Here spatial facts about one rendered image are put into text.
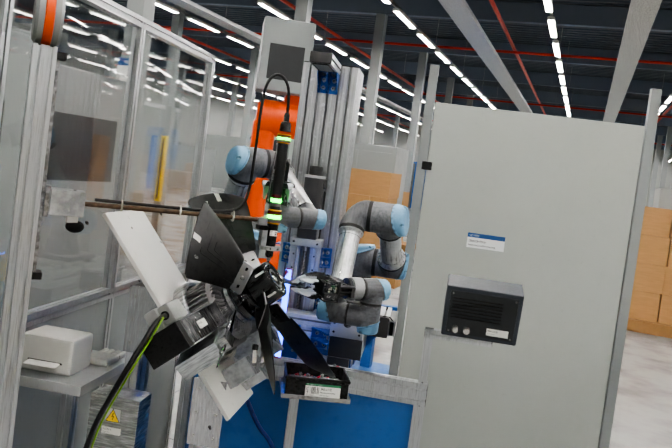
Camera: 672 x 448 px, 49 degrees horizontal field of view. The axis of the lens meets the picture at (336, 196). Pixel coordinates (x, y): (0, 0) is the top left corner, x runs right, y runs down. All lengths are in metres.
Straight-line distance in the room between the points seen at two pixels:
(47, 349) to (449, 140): 2.46
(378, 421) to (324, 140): 1.24
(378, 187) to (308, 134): 7.12
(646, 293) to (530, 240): 6.21
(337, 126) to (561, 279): 1.57
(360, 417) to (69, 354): 1.05
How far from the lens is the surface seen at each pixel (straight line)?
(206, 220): 2.04
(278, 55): 6.35
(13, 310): 2.16
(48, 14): 2.08
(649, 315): 10.25
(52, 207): 2.12
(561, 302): 4.13
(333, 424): 2.78
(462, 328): 2.62
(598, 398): 4.28
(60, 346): 2.35
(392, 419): 2.75
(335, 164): 3.25
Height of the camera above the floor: 1.58
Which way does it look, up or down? 2 degrees down
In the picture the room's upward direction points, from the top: 7 degrees clockwise
